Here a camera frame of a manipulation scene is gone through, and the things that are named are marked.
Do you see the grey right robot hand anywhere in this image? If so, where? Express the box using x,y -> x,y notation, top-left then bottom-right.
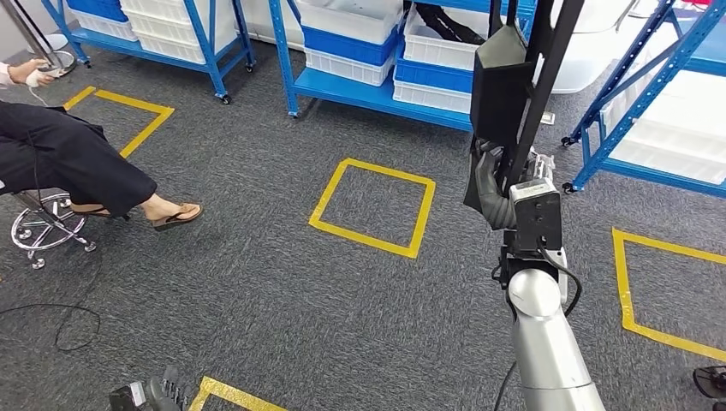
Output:
473,139 -> 557,231

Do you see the black plastic frame part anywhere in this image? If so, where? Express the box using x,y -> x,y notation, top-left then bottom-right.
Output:
461,0 -> 586,214

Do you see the blue metal shelf rack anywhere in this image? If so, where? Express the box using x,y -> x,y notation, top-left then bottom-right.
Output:
561,0 -> 726,200
266,0 -> 537,133
39,0 -> 256,106

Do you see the white plastic bin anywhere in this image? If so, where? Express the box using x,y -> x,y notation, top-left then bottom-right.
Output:
402,3 -> 491,72
392,79 -> 473,115
304,46 -> 396,87
295,0 -> 405,45

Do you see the black parts pile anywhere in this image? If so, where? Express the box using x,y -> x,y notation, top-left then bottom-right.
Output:
414,1 -> 489,46

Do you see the white car with red stripe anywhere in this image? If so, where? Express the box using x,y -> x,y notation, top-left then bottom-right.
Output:
535,0 -> 676,95

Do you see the yellow floor tape square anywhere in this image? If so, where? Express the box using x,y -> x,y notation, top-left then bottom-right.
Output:
62,85 -> 176,160
611,226 -> 726,364

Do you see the white bin stack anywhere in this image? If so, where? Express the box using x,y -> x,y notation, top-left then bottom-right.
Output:
70,0 -> 238,64
599,68 -> 726,186

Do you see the brown sandal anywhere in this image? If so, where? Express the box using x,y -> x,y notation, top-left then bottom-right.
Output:
152,203 -> 204,233
70,204 -> 115,219

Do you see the person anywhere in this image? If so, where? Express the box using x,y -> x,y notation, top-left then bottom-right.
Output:
0,57 -> 204,233

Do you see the chrome stool base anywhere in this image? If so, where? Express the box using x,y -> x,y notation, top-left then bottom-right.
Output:
9,189 -> 98,271

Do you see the white handheld controller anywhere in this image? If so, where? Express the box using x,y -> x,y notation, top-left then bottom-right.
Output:
25,67 -> 64,87

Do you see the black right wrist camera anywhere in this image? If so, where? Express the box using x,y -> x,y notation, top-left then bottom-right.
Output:
509,178 -> 563,253

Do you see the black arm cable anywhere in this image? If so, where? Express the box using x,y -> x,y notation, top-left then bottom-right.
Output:
491,238 -> 584,411

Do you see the chrome pedestal stand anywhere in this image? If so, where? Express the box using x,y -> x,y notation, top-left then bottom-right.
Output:
0,0 -> 78,78

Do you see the thin black floor cable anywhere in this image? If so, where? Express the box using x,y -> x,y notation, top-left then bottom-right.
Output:
0,303 -> 102,353

